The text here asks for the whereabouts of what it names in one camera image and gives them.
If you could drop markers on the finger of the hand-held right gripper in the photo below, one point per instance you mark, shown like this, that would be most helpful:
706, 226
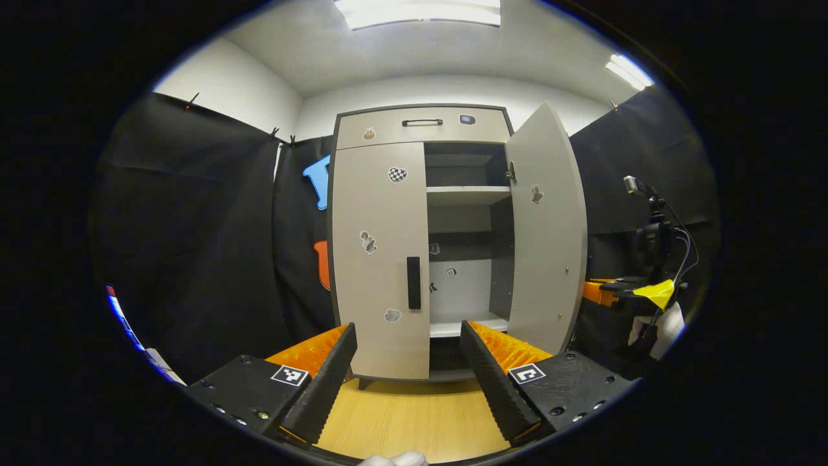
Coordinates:
595, 292

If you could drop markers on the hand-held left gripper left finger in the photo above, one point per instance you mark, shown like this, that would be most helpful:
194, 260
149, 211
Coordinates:
323, 388

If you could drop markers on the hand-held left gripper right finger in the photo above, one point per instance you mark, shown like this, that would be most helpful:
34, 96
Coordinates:
495, 388

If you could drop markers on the grey shoe cabinet door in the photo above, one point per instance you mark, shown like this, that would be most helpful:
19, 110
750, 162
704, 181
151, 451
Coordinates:
381, 310
546, 259

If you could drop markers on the grey double-door shoe cabinet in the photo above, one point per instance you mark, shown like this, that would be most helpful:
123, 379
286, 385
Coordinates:
466, 220

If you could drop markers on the white cabinet shelf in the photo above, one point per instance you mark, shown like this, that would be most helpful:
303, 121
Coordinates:
453, 327
466, 196

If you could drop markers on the grey cabinet drawer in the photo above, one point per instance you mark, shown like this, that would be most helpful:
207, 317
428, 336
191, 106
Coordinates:
427, 136

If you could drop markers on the small ceiling light panel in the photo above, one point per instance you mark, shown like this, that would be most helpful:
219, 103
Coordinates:
629, 71

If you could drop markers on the black backdrop cloth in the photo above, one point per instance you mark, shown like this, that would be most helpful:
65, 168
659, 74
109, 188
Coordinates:
194, 226

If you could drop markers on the large ceiling light panel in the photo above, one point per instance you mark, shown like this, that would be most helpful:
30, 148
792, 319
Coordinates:
420, 13

